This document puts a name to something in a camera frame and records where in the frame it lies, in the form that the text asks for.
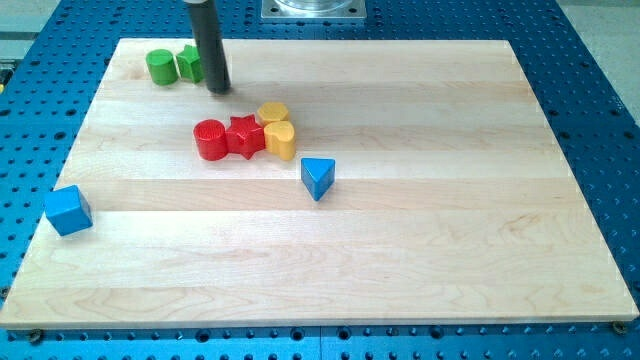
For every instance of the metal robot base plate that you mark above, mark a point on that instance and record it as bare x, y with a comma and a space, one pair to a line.
313, 9

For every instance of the yellow heart block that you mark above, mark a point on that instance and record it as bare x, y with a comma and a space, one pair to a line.
280, 139

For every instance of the red star block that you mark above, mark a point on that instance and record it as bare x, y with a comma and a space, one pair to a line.
245, 136

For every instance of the blue cube block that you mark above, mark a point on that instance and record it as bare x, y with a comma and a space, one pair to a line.
67, 210

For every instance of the green cylinder block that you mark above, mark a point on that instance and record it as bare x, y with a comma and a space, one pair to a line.
161, 67

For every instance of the blue triangle block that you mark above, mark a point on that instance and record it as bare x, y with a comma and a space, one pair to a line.
318, 175

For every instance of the blue perforated table plate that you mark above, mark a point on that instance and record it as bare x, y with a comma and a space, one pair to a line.
52, 88

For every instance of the green star block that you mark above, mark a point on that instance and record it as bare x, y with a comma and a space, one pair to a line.
189, 64

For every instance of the red cylinder block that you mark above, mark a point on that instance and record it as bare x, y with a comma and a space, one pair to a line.
210, 138

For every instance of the yellow hexagon block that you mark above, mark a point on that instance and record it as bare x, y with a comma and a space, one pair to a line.
270, 112

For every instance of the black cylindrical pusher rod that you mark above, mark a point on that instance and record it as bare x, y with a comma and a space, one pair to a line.
208, 38

